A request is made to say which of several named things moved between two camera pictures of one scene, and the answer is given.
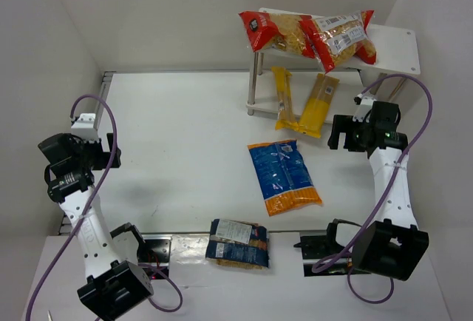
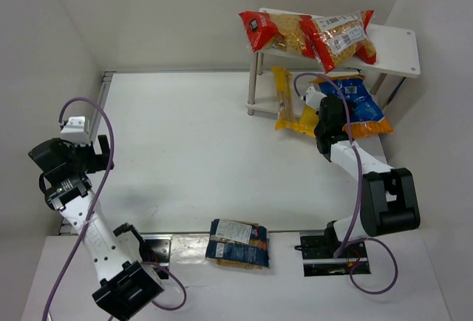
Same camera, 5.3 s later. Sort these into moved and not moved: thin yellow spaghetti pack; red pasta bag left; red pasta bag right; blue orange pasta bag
Moved: blue orange pasta bag
Not moved: red pasta bag right; thin yellow spaghetti pack; red pasta bag left
